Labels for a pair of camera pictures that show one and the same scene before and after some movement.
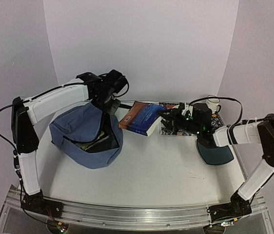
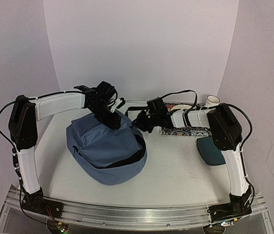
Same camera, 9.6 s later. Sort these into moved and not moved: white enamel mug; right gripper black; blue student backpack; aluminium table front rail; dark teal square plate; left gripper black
Moved: right gripper black; left gripper black; blue student backpack
Not moved: dark teal square plate; white enamel mug; aluminium table front rail
